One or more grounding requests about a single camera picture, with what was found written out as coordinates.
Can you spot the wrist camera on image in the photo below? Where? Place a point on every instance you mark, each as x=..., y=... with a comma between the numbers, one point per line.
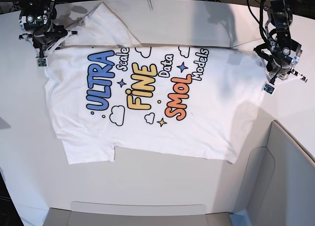
x=269, y=88
x=41, y=62

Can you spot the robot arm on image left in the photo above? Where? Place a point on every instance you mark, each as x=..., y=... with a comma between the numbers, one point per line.
x=36, y=21

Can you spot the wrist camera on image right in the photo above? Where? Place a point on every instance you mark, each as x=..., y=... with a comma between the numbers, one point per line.
x=269, y=88

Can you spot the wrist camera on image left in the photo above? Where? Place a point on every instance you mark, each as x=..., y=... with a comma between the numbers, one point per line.
x=41, y=62

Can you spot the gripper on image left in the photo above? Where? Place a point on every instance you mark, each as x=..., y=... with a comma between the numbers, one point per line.
x=45, y=42

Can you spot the grey side panel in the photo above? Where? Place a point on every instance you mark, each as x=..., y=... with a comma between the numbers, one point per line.
x=278, y=188

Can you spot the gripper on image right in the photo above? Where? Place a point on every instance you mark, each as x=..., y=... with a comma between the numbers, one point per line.
x=281, y=63

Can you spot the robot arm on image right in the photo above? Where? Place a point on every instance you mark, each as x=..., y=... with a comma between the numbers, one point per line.
x=275, y=19

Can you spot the white printed t-shirt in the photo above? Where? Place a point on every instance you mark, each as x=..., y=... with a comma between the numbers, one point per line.
x=103, y=92

